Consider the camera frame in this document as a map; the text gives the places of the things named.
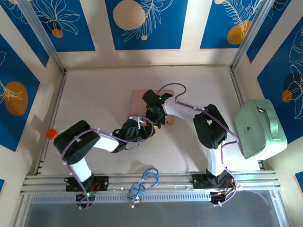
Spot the aluminium frame rail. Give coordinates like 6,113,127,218
19,170,283,195

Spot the slotted grey cable duct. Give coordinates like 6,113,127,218
30,191,273,204

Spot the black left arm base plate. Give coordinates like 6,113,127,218
65,175,110,192

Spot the round metal cable connector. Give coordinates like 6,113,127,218
128,197,142,209

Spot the blue coiled cable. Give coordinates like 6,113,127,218
127,167,159,201

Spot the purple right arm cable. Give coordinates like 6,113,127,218
157,83,239,206

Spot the pink rectangular mat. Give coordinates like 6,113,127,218
131,89,175,114

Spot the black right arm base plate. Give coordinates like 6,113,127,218
191,174,238,190

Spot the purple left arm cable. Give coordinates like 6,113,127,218
61,114,152,210

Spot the mint green zipper case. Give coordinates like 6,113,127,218
233,98,288,160

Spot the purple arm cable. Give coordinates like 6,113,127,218
61,114,152,210
157,83,239,206

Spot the clear bottle with orange cap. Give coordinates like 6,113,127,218
45,124,71,140

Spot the blue floral wall poster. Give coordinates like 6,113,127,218
105,0,189,51
257,23,303,145
199,0,264,50
0,33,41,152
27,0,97,52

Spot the aluminium frame post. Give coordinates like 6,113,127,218
17,0,67,73
230,0,271,71

